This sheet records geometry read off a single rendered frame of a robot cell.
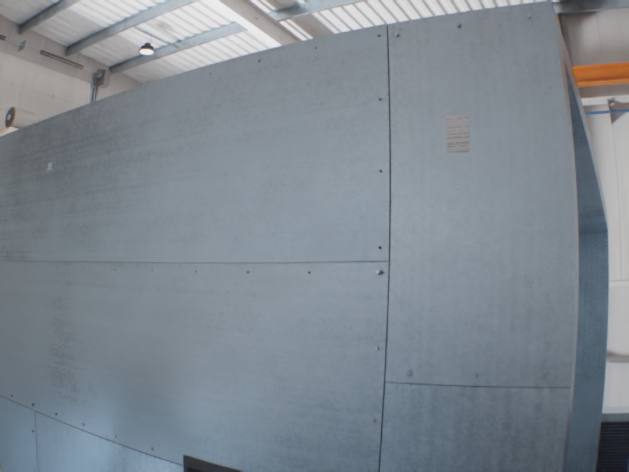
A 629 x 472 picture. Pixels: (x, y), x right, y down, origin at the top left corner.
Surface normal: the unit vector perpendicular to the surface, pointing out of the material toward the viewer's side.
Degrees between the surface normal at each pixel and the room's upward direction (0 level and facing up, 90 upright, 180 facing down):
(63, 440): 90
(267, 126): 90
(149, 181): 90
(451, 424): 90
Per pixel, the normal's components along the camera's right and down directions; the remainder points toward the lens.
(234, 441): -0.52, -0.13
